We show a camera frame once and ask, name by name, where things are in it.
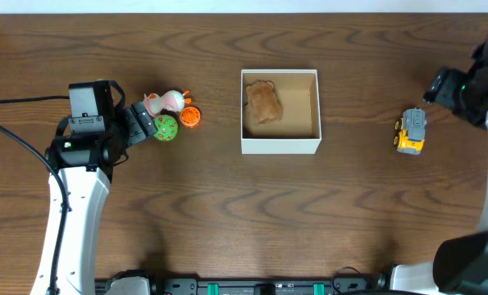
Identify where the grey yellow toy truck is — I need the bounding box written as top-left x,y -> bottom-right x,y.
393,108 -> 427,156

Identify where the brown plush toy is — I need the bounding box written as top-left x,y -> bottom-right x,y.
245,80 -> 283,124

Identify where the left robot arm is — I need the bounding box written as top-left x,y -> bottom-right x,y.
31,161 -> 156,295

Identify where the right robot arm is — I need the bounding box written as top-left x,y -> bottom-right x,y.
376,34 -> 488,294

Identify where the green ball with orange numbers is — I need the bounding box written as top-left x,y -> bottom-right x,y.
153,115 -> 179,142

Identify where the white pink toy animal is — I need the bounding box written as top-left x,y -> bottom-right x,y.
143,90 -> 192,117

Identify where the orange round toy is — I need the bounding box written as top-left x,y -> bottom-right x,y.
180,106 -> 201,129

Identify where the white cardboard box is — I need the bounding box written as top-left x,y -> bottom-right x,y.
240,69 -> 322,154

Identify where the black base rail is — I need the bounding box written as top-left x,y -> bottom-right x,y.
95,270 -> 391,295

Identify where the left black cable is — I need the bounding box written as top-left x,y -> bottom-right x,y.
0,95 -> 71,295

